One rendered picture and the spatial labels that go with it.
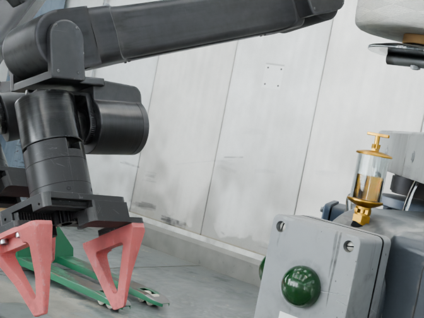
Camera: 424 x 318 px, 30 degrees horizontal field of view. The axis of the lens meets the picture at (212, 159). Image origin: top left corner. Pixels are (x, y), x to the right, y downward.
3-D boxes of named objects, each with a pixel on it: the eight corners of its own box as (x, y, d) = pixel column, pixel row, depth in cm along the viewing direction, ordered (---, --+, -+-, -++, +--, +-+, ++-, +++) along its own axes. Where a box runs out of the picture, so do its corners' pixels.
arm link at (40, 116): (2, 101, 76) (29, 76, 72) (65, 105, 81) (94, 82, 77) (13, 169, 74) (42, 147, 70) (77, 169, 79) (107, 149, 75)
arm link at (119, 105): (5, 37, 78) (49, 17, 72) (103, 49, 86) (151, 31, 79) (9, 158, 77) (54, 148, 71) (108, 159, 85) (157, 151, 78)
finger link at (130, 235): (161, 298, 74) (142, 203, 77) (108, 302, 68) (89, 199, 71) (110, 315, 78) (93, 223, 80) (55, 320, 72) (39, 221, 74)
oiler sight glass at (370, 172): (343, 195, 63) (352, 151, 63) (359, 196, 65) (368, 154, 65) (371, 201, 61) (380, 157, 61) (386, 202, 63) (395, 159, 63)
